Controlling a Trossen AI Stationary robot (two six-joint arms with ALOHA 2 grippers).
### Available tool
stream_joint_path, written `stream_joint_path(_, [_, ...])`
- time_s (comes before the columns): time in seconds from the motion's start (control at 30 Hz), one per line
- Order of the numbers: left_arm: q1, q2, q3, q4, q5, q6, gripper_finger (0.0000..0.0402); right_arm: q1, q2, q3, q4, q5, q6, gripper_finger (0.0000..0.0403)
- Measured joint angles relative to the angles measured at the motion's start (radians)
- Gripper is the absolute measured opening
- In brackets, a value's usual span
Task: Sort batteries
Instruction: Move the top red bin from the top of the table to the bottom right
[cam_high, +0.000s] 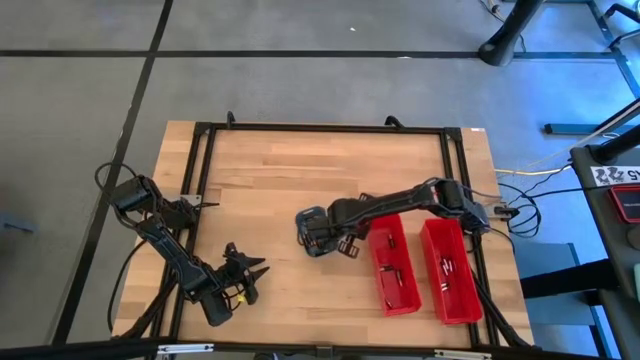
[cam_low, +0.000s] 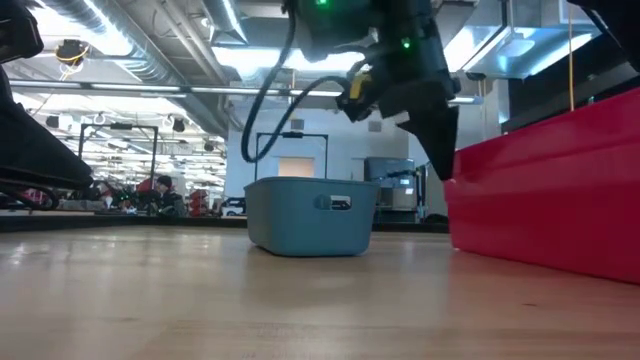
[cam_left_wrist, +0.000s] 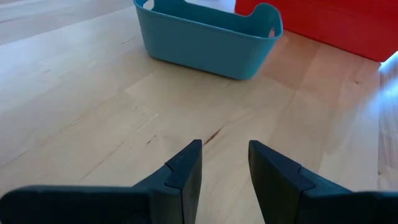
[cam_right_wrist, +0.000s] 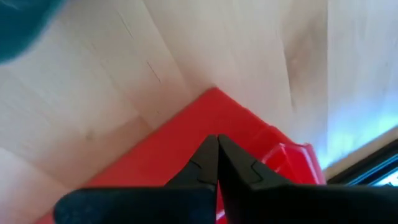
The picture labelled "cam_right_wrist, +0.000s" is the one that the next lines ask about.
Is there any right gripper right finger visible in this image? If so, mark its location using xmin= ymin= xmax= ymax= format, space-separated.
xmin=218 ymin=134 xmax=398 ymax=224

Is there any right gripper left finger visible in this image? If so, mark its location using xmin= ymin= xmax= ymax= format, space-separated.
xmin=53 ymin=134 xmax=219 ymax=224

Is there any short red plastic bin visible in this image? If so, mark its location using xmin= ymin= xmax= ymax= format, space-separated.
xmin=34 ymin=87 xmax=326 ymax=224

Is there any blue-grey plastic bin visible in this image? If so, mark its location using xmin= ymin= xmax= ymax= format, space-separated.
xmin=0 ymin=0 xmax=68 ymax=65

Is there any black aluminium table frame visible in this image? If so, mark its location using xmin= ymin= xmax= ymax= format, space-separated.
xmin=325 ymin=145 xmax=398 ymax=188

